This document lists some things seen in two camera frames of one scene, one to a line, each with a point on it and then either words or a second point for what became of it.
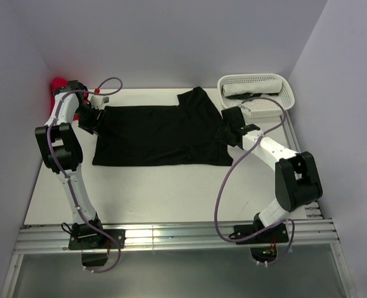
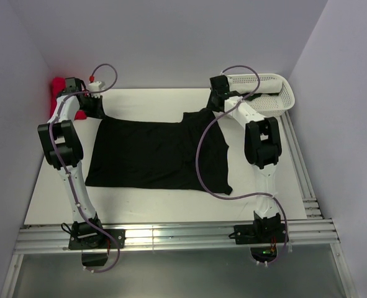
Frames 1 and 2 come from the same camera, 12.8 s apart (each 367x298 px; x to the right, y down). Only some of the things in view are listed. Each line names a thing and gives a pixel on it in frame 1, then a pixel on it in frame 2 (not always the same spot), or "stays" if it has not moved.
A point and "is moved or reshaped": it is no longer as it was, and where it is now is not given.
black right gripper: x=229 y=141 → x=210 y=105
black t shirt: x=185 y=135 is moved or reshaped
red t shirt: x=58 y=82 stays
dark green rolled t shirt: x=250 y=95 stays
